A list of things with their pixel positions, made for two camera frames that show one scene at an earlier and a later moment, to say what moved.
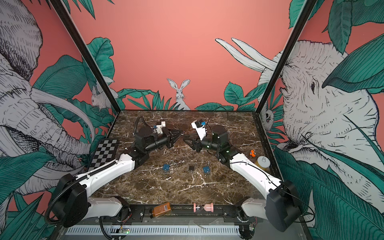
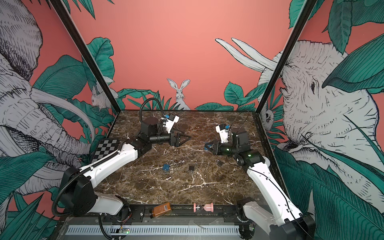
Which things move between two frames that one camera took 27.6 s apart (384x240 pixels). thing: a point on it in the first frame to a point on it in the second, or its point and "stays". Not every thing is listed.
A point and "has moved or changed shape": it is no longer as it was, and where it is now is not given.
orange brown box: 160,210 stays
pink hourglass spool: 208,207 stays
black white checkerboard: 105,153 stays
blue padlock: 206,169 has moved or changed shape
